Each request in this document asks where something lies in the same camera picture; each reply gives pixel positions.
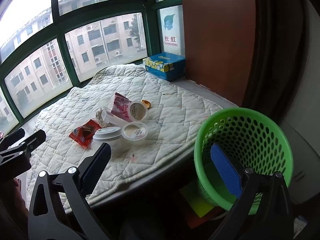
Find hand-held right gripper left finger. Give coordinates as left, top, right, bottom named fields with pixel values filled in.
left=27, top=142, right=113, bottom=240

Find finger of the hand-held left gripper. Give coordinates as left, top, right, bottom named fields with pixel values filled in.
left=0, top=128, right=26, bottom=147
left=0, top=129, right=47, bottom=158

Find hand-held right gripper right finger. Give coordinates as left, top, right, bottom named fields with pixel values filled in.
left=209, top=143, right=294, bottom=240

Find white plastic cup lid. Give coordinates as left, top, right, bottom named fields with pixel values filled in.
left=93, top=127, right=122, bottom=150

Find red snack packet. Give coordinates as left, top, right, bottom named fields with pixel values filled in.
left=69, top=119, right=102, bottom=149

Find green mesh plastic basket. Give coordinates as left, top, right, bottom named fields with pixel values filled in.
left=194, top=107, right=294, bottom=215

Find clear plastic wrapper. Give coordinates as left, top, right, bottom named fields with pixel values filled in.
left=95, top=107, right=123, bottom=129

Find clear pudding cup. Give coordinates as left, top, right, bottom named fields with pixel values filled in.
left=121, top=122, right=148, bottom=140
left=127, top=100, right=149, bottom=121

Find yellow-green sheet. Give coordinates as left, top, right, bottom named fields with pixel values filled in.
left=179, top=180, right=215, bottom=218

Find pink wrapper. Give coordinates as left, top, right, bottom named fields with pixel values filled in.
left=111, top=92, right=130, bottom=122

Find white quilted mat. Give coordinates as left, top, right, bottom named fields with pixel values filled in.
left=26, top=65, right=224, bottom=212

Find blue tissue box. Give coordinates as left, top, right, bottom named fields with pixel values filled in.
left=142, top=52, right=187, bottom=81

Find brown wooden cabinet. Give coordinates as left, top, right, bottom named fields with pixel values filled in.
left=179, top=0, right=258, bottom=108

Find apartment building outside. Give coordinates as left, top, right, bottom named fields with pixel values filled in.
left=0, top=0, right=148, bottom=128

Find white printed carton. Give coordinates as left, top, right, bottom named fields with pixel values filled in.
left=157, top=5, right=185, bottom=55

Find green window frame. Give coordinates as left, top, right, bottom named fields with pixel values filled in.
left=0, top=0, right=183, bottom=130

